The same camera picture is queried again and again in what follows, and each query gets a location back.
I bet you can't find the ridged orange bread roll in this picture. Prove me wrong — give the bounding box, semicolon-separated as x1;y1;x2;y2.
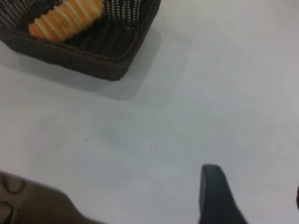
28;0;105;42

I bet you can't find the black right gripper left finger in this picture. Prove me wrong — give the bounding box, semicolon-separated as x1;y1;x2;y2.
198;164;248;224

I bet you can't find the dark brown woven basket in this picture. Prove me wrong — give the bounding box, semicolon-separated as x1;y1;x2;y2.
0;0;162;82

